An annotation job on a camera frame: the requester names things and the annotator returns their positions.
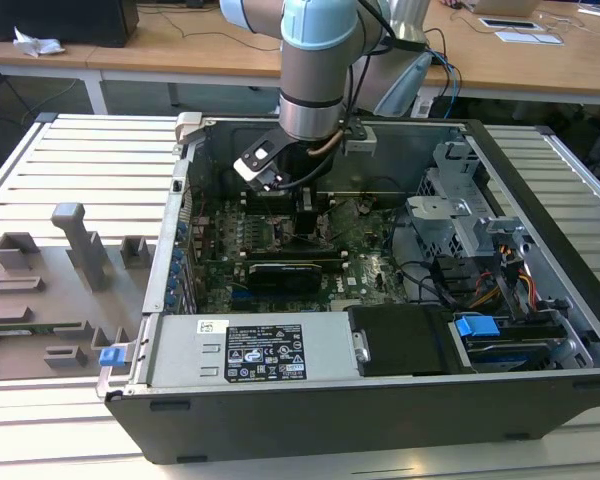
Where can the silver hinge latch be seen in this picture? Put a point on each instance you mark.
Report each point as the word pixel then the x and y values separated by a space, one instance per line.
pixel 361 347

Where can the crumpled white paper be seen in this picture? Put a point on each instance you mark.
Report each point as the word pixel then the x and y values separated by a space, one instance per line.
pixel 35 44

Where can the wooden desk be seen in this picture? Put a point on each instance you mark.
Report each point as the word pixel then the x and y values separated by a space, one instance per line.
pixel 180 55

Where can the black open PC case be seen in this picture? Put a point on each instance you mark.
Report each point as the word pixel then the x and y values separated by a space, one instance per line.
pixel 330 425

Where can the white wrist camera black mount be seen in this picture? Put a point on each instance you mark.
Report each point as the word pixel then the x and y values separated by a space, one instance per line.
pixel 252 167

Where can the green motherboard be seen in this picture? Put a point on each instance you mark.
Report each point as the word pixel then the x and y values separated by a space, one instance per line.
pixel 365 280

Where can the black graphics card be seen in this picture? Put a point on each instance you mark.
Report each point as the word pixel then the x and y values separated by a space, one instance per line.
pixel 285 280

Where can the blue plastic latch tab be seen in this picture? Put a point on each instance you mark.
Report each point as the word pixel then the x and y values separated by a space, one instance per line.
pixel 111 357

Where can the silver power supply unit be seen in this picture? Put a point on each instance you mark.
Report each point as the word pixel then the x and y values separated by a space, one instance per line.
pixel 190 350

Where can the CPU socket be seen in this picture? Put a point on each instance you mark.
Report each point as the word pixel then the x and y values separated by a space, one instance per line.
pixel 280 231

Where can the black box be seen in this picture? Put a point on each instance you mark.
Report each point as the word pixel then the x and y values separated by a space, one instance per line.
pixel 55 20

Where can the black RAM slot row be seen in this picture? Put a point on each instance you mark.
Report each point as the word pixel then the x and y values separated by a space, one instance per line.
pixel 290 254
pixel 270 204

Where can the white paper sheets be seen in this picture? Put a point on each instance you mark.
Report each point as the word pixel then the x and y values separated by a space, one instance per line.
pixel 530 37

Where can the small white device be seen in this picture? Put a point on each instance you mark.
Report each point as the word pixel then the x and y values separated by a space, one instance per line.
pixel 422 107

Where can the green RAM stick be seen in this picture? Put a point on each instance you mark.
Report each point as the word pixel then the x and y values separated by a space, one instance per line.
pixel 40 328

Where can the blue expansion slot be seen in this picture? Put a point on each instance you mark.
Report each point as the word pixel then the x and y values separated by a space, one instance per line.
pixel 242 300

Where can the grey case release latch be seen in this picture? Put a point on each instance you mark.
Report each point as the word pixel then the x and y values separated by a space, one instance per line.
pixel 187 122

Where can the hard disk in blue carrier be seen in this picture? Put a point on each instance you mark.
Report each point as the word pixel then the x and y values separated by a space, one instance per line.
pixel 477 327

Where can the black plastic shroud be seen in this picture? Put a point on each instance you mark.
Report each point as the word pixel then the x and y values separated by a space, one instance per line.
pixel 405 340

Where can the grey parts rack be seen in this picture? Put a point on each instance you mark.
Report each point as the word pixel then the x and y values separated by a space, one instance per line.
pixel 55 310

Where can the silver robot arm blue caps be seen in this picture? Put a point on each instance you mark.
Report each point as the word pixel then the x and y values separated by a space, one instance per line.
pixel 310 75

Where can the metal drive cage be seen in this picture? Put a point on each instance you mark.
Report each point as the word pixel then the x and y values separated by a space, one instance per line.
pixel 440 220

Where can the coin battery holder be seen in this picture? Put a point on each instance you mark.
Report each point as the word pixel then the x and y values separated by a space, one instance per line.
pixel 367 206

